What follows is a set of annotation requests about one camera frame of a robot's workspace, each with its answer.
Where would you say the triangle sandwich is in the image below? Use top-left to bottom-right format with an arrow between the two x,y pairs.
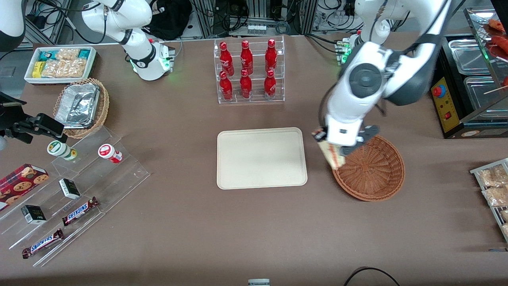
317,137 -> 346,170

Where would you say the cream rectangular tray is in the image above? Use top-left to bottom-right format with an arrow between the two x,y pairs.
216,127 -> 308,190

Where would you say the red cola bottle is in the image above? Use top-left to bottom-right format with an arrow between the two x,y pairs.
264,70 -> 277,98
240,69 -> 253,99
219,71 -> 233,100
219,41 -> 235,77
265,39 -> 278,73
240,40 -> 254,75

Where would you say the black bag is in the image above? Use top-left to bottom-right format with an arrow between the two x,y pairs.
144,0 -> 193,41

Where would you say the black food warmer machine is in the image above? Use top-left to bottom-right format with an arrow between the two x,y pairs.
431,6 -> 508,139

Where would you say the small clear cracker bag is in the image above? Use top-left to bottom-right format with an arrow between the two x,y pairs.
56,48 -> 80,61

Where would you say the Snickers chocolate bar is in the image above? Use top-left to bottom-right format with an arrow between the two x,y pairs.
22,228 -> 64,259
62,197 -> 99,227

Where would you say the clear acrylic step stand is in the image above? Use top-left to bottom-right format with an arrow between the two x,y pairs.
0,126 -> 150,267

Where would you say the steel warmer pan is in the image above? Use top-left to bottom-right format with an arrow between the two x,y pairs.
448,39 -> 495,76
464,75 -> 508,112

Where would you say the metal wire tray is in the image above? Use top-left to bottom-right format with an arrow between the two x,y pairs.
470,158 -> 508,243

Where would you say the clear acrylic bottle rack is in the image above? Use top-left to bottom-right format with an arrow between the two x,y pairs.
214,35 -> 285,104

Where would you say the silver foil container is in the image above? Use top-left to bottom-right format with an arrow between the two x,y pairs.
54,83 -> 100,129

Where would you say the small black carton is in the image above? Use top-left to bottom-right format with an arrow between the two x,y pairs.
59,178 -> 81,200
21,205 -> 47,225

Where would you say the green white yogurt cup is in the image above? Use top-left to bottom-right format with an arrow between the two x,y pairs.
47,140 -> 78,161

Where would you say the light tan wicker basket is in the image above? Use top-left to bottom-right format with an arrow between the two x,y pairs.
53,78 -> 110,139

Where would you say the white plastic snack bin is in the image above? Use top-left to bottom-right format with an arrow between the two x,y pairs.
24,46 -> 97,85

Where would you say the black floor cable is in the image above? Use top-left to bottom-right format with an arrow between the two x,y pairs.
343,267 -> 401,286

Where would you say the large clear cracker bag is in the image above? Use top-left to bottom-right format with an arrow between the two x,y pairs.
42,59 -> 87,78

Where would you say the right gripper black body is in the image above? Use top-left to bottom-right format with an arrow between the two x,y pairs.
0,91 -> 38,132

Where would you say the brown wicker basket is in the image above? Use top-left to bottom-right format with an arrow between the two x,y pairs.
331,134 -> 406,202

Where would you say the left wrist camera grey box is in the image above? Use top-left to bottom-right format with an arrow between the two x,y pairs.
339,124 -> 380,156

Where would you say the red plaid cookie box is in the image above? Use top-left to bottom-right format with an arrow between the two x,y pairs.
0,164 -> 50,211

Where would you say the red white yogurt cup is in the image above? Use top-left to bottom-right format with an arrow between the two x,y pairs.
98,144 -> 123,164

